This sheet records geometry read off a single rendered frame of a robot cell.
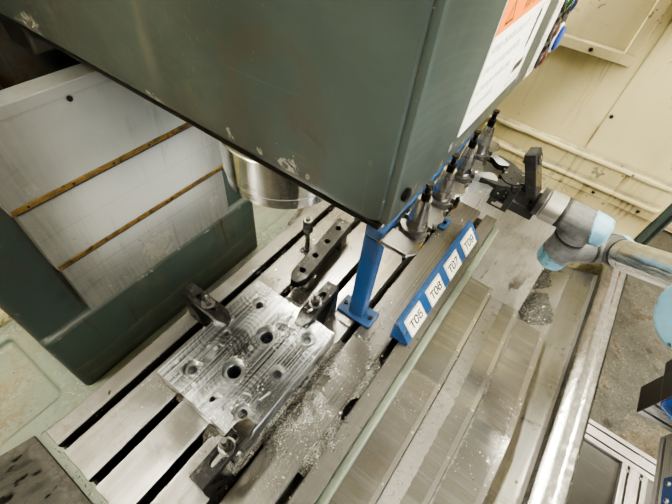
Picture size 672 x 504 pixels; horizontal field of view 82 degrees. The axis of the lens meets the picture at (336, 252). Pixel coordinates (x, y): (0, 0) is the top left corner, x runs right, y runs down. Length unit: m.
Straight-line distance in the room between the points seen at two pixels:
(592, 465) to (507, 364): 0.74
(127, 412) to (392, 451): 0.60
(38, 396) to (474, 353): 1.26
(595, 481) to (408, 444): 0.98
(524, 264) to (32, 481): 1.53
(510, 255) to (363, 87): 1.29
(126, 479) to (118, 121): 0.68
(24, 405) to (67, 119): 0.89
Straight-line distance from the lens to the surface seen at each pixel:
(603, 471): 1.94
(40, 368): 1.46
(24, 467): 1.31
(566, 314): 1.57
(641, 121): 1.43
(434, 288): 1.05
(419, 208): 0.73
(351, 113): 0.25
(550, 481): 1.13
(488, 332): 1.30
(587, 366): 1.31
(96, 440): 0.97
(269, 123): 0.31
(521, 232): 1.53
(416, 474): 1.07
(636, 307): 2.82
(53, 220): 0.92
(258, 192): 0.46
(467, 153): 0.90
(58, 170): 0.87
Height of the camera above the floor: 1.76
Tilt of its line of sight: 50 degrees down
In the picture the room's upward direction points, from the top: 7 degrees clockwise
